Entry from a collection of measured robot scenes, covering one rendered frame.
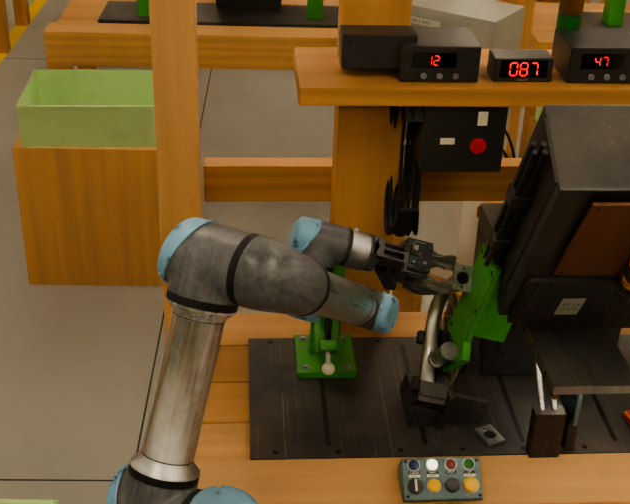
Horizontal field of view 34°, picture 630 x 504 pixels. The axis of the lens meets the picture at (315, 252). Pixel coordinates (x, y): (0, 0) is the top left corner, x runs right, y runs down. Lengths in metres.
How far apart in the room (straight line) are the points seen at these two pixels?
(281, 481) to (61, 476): 1.52
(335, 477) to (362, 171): 0.67
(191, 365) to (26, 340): 2.48
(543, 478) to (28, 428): 2.04
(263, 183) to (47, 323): 1.97
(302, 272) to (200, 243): 0.16
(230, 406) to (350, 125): 0.65
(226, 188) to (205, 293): 0.78
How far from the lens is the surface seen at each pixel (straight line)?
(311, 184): 2.35
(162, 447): 1.67
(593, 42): 2.18
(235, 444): 2.12
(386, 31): 2.09
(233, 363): 2.34
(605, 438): 2.21
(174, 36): 2.12
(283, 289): 1.55
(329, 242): 1.95
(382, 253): 1.96
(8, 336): 4.11
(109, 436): 3.56
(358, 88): 2.04
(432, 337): 2.16
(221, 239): 1.58
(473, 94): 2.08
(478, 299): 2.02
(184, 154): 2.22
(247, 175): 2.33
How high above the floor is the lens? 2.24
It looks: 29 degrees down
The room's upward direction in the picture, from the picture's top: 2 degrees clockwise
